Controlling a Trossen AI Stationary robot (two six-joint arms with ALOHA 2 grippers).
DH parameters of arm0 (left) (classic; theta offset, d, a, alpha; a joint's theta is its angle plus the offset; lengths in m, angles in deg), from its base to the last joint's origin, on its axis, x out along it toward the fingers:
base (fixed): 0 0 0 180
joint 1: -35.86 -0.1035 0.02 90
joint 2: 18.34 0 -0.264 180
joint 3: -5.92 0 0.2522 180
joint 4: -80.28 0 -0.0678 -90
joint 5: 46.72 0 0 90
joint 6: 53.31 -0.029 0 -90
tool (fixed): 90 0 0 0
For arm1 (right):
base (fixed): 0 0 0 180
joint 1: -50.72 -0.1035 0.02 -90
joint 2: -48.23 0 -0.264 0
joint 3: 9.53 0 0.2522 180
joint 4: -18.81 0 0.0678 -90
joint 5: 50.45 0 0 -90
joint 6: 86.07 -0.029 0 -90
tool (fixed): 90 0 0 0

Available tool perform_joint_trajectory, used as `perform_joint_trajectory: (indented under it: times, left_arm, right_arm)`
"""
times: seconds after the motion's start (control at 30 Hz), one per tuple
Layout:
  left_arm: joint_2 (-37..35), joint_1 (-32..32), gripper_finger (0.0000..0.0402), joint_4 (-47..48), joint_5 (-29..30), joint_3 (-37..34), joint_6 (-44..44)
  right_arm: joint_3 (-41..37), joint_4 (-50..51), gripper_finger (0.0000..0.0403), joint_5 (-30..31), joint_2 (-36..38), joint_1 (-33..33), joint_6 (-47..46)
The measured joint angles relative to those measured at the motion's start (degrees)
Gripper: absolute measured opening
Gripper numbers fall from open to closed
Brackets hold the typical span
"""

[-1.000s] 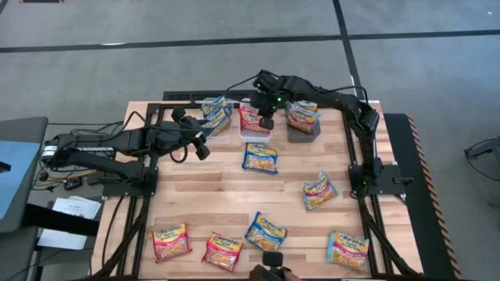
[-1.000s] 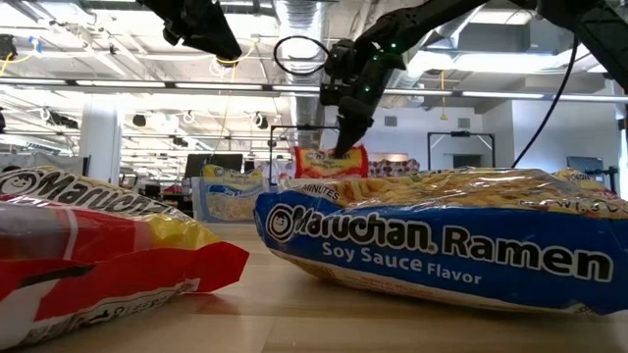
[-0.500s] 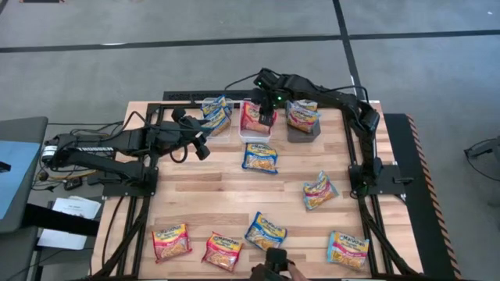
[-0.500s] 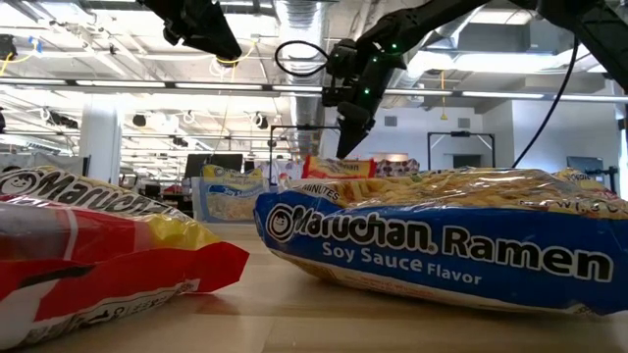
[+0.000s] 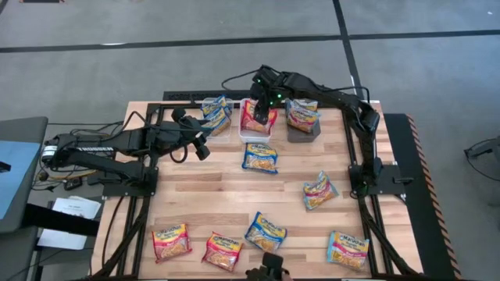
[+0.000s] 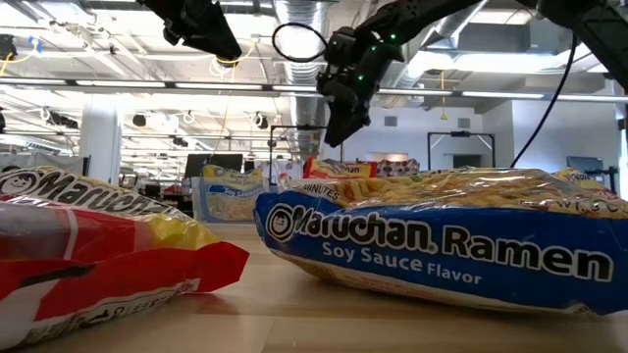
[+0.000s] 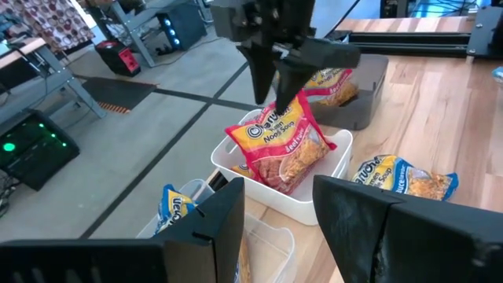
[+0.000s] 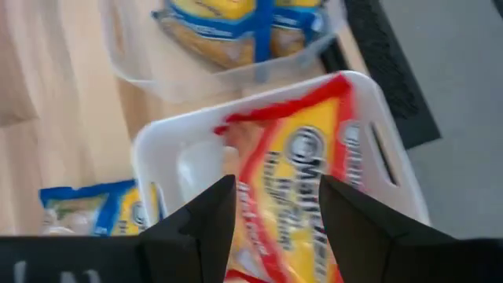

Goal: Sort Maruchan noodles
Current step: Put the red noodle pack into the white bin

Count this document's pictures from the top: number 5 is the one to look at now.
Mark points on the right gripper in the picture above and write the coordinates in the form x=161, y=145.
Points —
x=273, y=86

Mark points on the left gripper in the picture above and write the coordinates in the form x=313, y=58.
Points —
x=179, y=130

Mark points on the red beef ramen pack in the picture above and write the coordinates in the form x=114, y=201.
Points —
x=222, y=251
x=172, y=242
x=250, y=125

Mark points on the blue soy sauce ramen pack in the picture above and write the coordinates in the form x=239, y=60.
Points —
x=213, y=104
x=265, y=234
x=259, y=158
x=218, y=123

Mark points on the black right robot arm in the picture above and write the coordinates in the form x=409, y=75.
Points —
x=332, y=97

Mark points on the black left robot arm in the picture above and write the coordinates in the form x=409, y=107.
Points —
x=97, y=149

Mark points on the clear plastic bin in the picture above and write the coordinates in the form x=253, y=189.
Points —
x=220, y=138

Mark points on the white plastic bin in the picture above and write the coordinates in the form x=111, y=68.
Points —
x=254, y=138

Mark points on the grey plastic bin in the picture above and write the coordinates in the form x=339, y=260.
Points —
x=302, y=137

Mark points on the black power adapter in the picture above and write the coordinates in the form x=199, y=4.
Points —
x=72, y=183

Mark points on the black device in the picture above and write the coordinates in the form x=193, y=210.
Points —
x=271, y=263

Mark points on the white paper sheet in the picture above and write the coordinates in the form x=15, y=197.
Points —
x=58, y=239
x=74, y=207

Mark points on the black beam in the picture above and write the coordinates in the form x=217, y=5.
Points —
x=58, y=222

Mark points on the grey desk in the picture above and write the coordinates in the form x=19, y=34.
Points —
x=23, y=129

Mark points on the blue sheet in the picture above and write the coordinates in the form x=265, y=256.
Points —
x=15, y=175

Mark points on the small black object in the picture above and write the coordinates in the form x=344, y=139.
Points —
x=4, y=167

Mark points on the black hazard striped floor mat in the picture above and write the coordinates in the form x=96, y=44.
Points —
x=429, y=234

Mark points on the black aluminium table frame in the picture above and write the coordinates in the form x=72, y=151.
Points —
x=164, y=104

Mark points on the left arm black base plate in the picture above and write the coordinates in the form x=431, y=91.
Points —
x=113, y=190

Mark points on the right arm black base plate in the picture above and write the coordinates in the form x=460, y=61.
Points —
x=392, y=183

